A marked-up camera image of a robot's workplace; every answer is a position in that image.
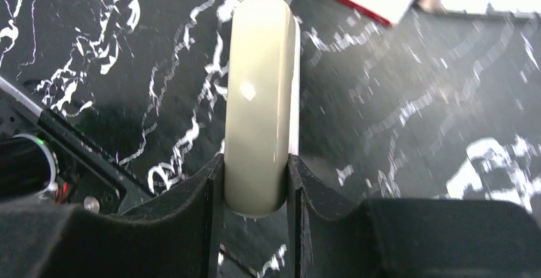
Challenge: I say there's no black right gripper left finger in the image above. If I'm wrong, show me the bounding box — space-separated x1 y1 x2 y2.
1 154 224 277

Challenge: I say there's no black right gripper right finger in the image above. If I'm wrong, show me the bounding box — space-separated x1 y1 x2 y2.
287 155 540 277

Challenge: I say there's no cream white stapler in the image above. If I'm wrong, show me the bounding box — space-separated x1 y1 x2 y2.
224 0 300 218

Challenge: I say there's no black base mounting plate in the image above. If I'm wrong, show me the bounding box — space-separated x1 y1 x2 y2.
1 77 155 214

